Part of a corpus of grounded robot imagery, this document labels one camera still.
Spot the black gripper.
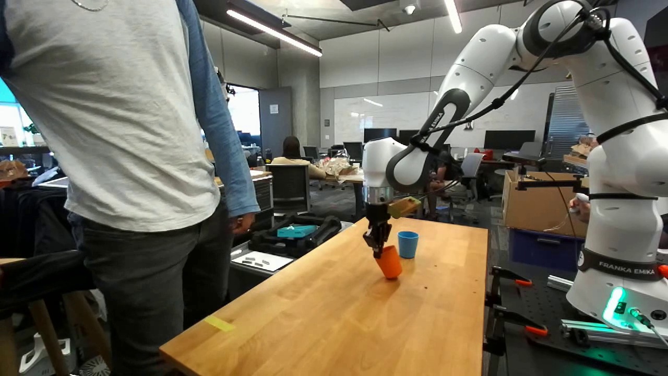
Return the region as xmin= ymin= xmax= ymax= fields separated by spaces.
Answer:
xmin=362 ymin=203 xmax=389 ymax=258

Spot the orange plastic cup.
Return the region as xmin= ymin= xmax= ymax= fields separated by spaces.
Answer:
xmin=373 ymin=244 xmax=402 ymax=281

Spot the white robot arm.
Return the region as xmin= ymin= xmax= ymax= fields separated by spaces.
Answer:
xmin=362 ymin=0 xmax=668 ymax=334

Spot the blue plastic cup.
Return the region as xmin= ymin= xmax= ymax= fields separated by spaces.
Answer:
xmin=398 ymin=230 xmax=420 ymax=260

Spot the black and teal bag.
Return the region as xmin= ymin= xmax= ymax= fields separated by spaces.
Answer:
xmin=248 ymin=214 xmax=342 ymax=260

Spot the black office chair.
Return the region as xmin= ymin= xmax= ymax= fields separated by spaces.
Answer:
xmin=269 ymin=165 xmax=308 ymax=214

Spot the cardboard box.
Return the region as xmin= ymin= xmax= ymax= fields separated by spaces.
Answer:
xmin=500 ymin=170 xmax=587 ymax=239

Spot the blue storage bin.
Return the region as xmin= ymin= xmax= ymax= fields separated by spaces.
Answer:
xmin=508 ymin=230 xmax=581 ymax=270

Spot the person in white shirt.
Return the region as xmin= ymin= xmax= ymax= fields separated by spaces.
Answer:
xmin=0 ymin=0 xmax=258 ymax=376

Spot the wooden stool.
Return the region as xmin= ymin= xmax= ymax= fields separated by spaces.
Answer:
xmin=0 ymin=254 xmax=113 ymax=376

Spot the orange handled clamp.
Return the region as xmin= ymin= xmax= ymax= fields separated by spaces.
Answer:
xmin=483 ymin=266 xmax=533 ymax=307

